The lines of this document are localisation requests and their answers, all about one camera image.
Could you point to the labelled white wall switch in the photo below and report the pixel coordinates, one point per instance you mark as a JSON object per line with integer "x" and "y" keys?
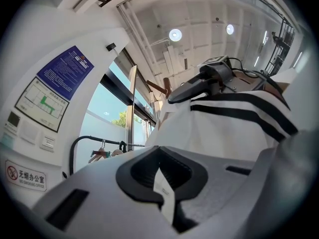
{"x": 47, "y": 143}

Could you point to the white jacket with black stripes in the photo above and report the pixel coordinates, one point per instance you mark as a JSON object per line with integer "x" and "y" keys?
{"x": 224, "y": 138}

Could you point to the bunch of wooden hangers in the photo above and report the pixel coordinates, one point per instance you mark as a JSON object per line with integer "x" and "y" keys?
{"x": 98, "y": 154}

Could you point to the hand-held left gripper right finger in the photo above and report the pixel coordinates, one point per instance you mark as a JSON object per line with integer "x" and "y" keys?
{"x": 224, "y": 195}

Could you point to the no smoking sign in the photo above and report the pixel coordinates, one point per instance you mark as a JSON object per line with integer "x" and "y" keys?
{"x": 25, "y": 175}

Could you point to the round ceiling light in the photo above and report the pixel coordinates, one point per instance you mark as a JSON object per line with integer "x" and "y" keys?
{"x": 230, "y": 29}
{"x": 175, "y": 35}

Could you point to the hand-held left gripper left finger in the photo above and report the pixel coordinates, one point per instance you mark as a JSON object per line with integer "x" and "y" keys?
{"x": 99, "y": 203}

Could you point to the black garment rack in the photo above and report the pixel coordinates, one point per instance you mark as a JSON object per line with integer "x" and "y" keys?
{"x": 72, "y": 158}

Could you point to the black wall sensor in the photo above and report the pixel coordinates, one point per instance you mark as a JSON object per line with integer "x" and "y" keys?
{"x": 111, "y": 46}

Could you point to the black framed glass door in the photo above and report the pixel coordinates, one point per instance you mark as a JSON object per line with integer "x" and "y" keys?
{"x": 132, "y": 96}

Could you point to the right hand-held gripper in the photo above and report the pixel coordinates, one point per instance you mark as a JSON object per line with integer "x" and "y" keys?
{"x": 219, "y": 76}

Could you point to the wall thermostat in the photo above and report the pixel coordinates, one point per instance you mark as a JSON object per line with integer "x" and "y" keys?
{"x": 12, "y": 121}

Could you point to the wooden coat stand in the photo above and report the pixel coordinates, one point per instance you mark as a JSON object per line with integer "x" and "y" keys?
{"x": 167, "y": 84}

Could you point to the blue poster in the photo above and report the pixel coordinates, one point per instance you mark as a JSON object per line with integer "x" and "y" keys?
{"x": 64, "y": 71}

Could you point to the evacuation map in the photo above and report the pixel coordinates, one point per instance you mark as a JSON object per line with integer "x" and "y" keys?
{"x": 42, "y": 103}

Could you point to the plain white wall switch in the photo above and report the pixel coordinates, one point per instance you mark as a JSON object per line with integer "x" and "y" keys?
{"x": 30, "y": 132}

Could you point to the black balcony railing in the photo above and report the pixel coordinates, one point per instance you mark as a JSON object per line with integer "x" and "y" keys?
{"x": 281, "y": 48}

